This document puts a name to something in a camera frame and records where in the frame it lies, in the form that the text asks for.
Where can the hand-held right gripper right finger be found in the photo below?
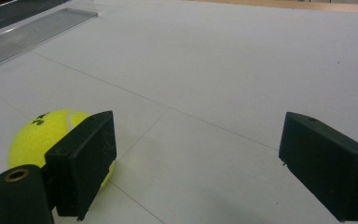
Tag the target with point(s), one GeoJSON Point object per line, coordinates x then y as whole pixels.
{"type": "Point", "coordinates": [326, 168]}

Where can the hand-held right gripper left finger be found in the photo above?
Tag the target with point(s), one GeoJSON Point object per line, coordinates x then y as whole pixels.
{"type": "Point", "coordinates": [80, 165]}

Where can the yellow tennis ball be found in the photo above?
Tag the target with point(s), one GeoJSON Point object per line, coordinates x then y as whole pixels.
{"type": "Point", "coordinates": [38, 140]}

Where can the clear plastic tray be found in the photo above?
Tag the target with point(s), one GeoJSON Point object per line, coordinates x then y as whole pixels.
{"type": "Point", "coordinates": [28, 37]}

